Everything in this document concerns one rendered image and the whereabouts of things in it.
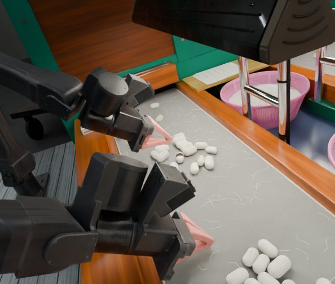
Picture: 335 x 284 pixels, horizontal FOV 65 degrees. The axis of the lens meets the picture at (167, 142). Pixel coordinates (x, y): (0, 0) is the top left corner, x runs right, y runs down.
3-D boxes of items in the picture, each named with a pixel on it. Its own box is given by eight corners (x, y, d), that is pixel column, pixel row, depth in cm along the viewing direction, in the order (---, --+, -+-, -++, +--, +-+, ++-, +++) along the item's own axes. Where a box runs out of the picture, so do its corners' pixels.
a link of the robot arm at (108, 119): (121, 100, 55) (88, 88, 52) (120, 120, 51) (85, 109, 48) (109, 120, 59) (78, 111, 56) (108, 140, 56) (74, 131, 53)
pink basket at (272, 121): (303, 138, 73) (304, 107, 68) (212, 132, 87) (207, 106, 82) (312, 95, 91) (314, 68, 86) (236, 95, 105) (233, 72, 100)
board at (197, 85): (197, 92, 93) (196, 89, 93) (181, 81, 106) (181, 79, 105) (277, 63, 99) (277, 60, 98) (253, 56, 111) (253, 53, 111)
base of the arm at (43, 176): (38, 155, 86) (17, 162, 85) (24, 195, 69) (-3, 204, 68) (50, 173, 90) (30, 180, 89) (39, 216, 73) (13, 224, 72)
